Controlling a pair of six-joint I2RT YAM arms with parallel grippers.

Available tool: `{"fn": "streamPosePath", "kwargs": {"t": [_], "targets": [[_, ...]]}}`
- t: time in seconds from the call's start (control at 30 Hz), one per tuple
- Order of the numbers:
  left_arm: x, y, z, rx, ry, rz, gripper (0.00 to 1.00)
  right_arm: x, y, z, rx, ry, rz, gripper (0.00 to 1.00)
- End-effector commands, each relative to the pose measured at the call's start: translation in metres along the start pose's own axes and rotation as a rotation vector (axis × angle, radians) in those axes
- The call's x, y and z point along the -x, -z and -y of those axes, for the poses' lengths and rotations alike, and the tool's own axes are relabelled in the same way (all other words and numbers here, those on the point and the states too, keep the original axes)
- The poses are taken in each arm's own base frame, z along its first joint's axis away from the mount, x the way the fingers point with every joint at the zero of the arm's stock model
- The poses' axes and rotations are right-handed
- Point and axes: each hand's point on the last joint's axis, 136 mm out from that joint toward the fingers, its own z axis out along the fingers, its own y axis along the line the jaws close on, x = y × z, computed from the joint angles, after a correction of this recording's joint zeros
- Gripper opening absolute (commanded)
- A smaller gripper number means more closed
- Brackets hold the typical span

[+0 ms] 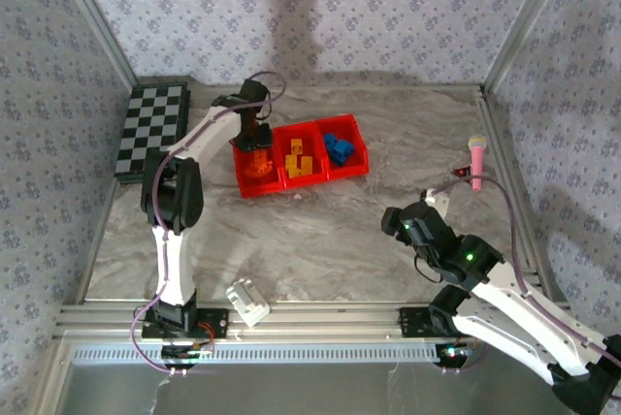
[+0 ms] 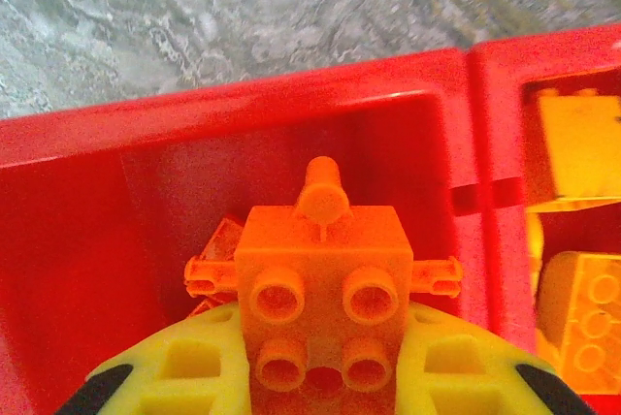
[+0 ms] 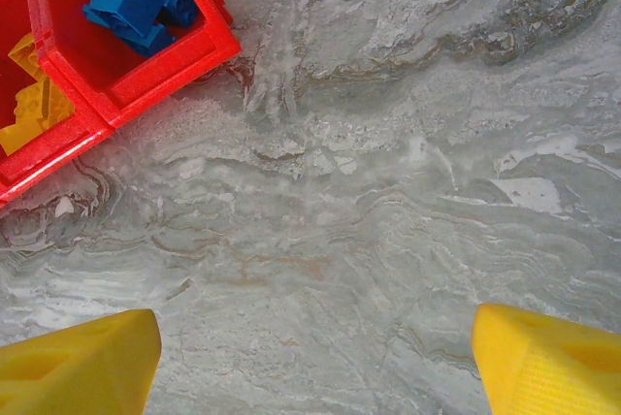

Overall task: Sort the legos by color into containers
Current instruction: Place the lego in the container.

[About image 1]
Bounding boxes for red three-compartment bin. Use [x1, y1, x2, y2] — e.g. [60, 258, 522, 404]
[231, 113, 370, 199]

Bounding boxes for pink toy microphone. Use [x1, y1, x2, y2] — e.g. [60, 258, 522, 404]
[467, 134, 488, 192]

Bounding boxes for black and grey chessboard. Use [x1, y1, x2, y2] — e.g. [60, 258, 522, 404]
[114, 82, 191, 186]

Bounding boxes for right base circuit board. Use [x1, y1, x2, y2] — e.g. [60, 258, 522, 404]
[436, 344, 474, 367]

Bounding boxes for base circuit board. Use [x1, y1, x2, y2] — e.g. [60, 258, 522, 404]
[436, 344, 474, 367]
[162, 342, 214, 363]

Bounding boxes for white plastic printed part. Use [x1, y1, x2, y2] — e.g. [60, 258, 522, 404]
[225, 277, 272, 329]

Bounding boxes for left base circuit board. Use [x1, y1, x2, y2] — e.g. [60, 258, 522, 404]
[162, 342, 214, 363]

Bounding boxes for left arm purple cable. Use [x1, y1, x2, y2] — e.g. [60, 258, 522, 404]
[129, 70, 287, 377]

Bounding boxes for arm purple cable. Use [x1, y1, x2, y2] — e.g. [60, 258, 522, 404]
[426, 176, 621, 376]
[129, 70, 287, 377]

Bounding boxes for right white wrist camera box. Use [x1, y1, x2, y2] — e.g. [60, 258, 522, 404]
[423, 188, 451, 218]

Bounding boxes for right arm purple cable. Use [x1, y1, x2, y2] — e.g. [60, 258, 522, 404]
[426, 176, 621, 376]

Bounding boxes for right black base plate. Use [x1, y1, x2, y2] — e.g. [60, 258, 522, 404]
[398, 306, 438, 338]

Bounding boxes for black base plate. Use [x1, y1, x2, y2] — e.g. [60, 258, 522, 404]
[398, 306, 438, 338]
[140, 306, 230, 339]

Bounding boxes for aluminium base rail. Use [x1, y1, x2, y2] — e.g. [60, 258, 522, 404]
[52, 301, 581, 343]

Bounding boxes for right aluminium side rail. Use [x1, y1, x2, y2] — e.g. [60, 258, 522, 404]
[477, 87, 581, 307]

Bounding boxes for grey slotted cable duct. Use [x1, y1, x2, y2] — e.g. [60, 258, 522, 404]
[72, 340, 441, 366]

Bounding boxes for left aluminium frame post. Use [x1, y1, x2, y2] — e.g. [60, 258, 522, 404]
[48, 0, 140, 91]

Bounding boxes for aluminium frame post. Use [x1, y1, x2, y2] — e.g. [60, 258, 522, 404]
[48, 0, 140, 91]
[482, 0, 576, 91]

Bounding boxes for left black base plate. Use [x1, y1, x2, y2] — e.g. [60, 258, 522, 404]
[140, 306, 230, 339]

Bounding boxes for right aluminium frame post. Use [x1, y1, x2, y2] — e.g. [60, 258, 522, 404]
[482, 0, 576, 91]

